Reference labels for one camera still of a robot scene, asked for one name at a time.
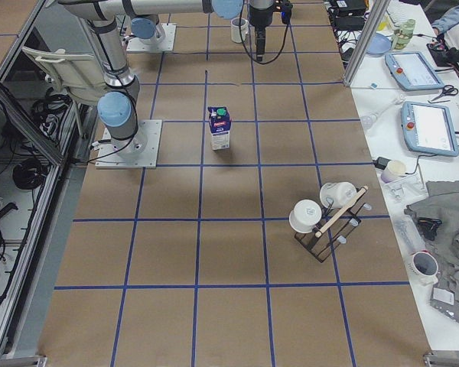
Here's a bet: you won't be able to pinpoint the black cable bundle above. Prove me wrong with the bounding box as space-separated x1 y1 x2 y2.
11 158 49 191

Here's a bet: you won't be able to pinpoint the white mug dark inside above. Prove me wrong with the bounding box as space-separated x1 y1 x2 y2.
405 250 439 286

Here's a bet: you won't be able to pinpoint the black wire cup rack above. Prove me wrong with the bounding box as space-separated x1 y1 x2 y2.
294 186 371 263

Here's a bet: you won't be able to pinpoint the grey office chair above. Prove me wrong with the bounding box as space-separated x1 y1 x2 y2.
22 47 109 106

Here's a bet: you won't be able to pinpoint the lower teach pendant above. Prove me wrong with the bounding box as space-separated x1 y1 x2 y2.
401 101 459 157

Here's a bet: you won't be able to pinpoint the black scissors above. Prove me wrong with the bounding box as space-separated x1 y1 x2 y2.
428 84 459 103

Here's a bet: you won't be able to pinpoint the upper teach pendant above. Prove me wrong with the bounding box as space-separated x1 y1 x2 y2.
384 52 444 91

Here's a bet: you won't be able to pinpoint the lavender cream cup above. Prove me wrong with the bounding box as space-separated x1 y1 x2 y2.
380 160 406 184

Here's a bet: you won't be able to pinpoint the white cup on rack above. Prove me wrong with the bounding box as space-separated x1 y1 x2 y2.
320 182 357 209
288 199 322 234

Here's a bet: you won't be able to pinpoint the white ceramic mug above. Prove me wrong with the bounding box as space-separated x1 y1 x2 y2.
230 18 249 44

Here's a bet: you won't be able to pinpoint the teach pendant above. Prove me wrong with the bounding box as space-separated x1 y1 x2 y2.
401 101 459 157
384 52 444 91

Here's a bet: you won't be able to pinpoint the grey cloth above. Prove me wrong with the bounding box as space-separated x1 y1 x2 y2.
404 180 459 323

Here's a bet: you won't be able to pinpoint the black power adapter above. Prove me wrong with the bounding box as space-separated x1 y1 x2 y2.
373 157 391 171

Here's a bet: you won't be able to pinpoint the white cup rear on rack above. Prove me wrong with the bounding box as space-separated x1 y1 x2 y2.
320 182 357 209

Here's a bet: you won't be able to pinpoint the blue white milk carton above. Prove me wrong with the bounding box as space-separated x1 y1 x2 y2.
207 106 232 151

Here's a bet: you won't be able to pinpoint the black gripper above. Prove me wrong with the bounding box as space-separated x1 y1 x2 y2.
249 0 293 63

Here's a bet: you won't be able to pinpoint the light blue plate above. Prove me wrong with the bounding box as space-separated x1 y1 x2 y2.
366 33 392 57

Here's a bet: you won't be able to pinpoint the white cup front on rack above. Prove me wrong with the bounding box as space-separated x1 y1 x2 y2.
288 199 322 234

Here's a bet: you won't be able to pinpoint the aluminium frame post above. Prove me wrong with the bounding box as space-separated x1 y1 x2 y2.
343 0 390 86

